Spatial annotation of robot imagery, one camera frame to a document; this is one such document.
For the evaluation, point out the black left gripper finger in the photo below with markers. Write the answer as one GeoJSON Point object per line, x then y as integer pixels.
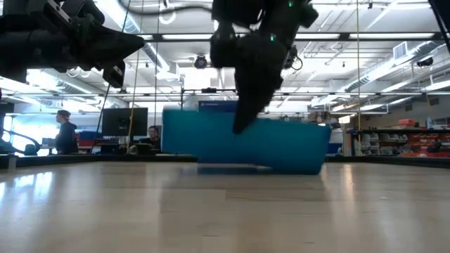
{"type": "Point", "coordinates": [105, 37]}
{"type": "Point", "coordinates": [105, 56]}

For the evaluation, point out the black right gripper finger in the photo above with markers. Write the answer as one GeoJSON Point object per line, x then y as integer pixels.
{"type": "Point", "coordinates": [244, 98]}
{"type": "Point", "coordinates": [265, 95]}

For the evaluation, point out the blue plastic bin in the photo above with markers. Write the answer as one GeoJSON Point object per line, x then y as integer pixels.
{"type": "Point", "coordinates": [281, 144]}

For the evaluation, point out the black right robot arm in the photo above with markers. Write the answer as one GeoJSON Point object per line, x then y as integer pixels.
{"type": "Point", "coordinates": [267, 14]}

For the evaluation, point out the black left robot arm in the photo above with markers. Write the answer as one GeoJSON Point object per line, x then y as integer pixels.
{"type": "Point", "coordinates": [14, 45]}

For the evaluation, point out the blue cardboard box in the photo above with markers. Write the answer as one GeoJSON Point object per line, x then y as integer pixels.
{"type": "Point", "coordinates": [214, 106]}

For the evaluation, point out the black computer monitor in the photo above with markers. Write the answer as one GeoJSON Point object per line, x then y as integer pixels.
{"type": "Point", "coordinates": [123, 121]}

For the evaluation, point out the standing person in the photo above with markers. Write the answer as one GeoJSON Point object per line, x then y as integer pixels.
{"type": "Point", "coordinates": [66, 135]}

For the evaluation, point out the seated person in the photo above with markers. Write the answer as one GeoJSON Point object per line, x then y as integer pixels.
{"type": "Point", "coordinates": [152, 135]}

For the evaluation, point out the storage shelving with bins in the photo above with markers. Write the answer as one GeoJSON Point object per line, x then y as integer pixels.
{"type": "Point", "coordinates": [397, 144]}

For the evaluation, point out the black ceiling camera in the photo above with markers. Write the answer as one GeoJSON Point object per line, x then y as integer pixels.
{"type": "Point", "coordinates": [294, 58]}
{"type": "Point", "coordinates": [200, 62]}

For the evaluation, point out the black aluminium table frame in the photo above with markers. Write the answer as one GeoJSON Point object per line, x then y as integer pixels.
{"type": "Point", "coordinates": [35, 161]}

